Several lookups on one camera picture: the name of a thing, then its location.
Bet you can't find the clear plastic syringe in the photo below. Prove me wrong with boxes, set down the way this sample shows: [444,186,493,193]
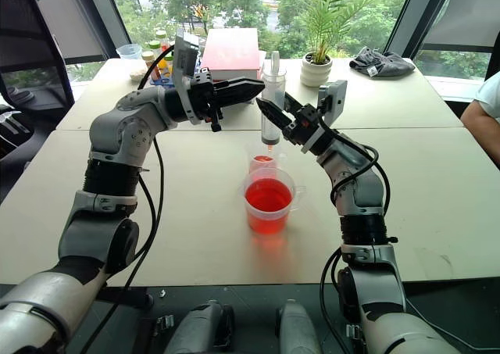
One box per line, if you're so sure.
[260,50,288,152]

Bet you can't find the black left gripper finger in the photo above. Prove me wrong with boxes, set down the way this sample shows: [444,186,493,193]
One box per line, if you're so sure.
[216,89,264,109]
[213,77,266,96]

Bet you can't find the crumpled grey cloth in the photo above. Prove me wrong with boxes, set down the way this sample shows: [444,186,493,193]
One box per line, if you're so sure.
[348,45,416,78]

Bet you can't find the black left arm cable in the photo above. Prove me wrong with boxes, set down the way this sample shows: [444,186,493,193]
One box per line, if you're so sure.
[77,44,177,354]

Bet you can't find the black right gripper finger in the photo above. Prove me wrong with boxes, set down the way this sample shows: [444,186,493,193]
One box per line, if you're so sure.
[284,91,310,115]
[255,97,293,132]

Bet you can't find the red and white box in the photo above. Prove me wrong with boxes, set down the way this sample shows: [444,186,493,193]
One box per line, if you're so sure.
[200,27,267,83]

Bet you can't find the thin black floor cable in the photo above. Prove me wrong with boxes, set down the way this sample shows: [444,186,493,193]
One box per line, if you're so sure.
[404,297,500,353]

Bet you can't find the bottle with beige cap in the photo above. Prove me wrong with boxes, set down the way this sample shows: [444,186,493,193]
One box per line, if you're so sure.
[141,50,156,76]

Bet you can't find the large clear cup red liquid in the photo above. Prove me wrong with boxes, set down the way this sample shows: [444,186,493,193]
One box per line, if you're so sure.
[238,167,308,237]

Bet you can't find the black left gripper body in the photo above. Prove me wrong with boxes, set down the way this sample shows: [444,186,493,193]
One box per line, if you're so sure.
[189,68,224,133]

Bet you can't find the black mesh office chair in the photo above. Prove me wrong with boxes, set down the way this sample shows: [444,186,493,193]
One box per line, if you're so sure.
[0,0,76,168]

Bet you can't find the small clear cup red liquid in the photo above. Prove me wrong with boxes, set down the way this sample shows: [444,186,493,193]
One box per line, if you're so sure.
[245,140,290,176]

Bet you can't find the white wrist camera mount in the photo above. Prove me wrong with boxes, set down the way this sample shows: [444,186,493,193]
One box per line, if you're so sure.
[300,79,349,156]
[172,28,205,126]

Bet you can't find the small white bowl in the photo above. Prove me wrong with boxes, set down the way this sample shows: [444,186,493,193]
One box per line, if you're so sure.
[126,66,150,83]

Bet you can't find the empty clear plastic cup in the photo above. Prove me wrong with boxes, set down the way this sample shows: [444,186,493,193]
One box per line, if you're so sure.
[116,42,143,61]

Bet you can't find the potted palm in white pot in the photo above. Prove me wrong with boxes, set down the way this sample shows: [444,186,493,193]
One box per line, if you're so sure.
[298,0,377,88]

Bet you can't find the grey rounded robot leg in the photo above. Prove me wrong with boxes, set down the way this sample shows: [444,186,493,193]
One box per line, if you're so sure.
[275,299,323,354]
[162,299,236,354]

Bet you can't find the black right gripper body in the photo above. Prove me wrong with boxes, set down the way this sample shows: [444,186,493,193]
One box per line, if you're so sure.
[280,103,327,154]

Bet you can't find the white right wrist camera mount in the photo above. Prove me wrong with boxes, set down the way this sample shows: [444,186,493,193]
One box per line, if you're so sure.
[300,79,349,156]

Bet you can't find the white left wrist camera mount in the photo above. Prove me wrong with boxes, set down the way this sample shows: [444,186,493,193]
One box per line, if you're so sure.
[172,28,205,126]

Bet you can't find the seated person in pale shirt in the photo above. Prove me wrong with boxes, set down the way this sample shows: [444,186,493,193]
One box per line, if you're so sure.
[459,71,500,156]

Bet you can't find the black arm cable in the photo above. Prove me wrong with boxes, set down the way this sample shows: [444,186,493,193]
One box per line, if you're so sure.
[77,44,177,354]
[318,113,392,354]

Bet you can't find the bottle with green cap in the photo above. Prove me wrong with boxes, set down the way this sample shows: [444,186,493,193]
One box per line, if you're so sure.
[154,29,170,54]

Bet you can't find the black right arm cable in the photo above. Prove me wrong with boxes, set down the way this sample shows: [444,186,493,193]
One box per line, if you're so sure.
[318,113,392,354]

